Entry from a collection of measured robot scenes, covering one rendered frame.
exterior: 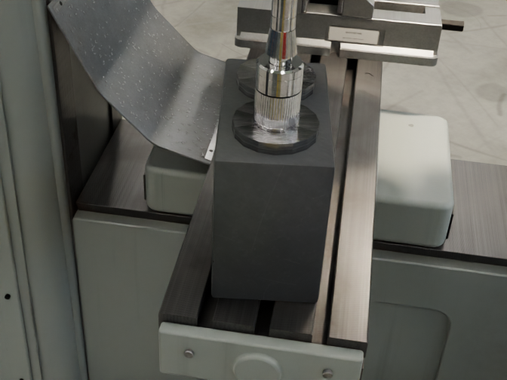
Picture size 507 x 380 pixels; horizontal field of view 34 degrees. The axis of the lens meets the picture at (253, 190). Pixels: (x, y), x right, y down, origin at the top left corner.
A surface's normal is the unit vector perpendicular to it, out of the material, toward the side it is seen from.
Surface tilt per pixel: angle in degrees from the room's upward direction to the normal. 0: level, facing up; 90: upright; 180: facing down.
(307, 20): 90
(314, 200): 90
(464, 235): 0
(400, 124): 0
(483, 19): 0
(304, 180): 90
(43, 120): 89
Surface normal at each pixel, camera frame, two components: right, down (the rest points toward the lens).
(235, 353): -0.15, 0.58
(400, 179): 0.04, -0.80
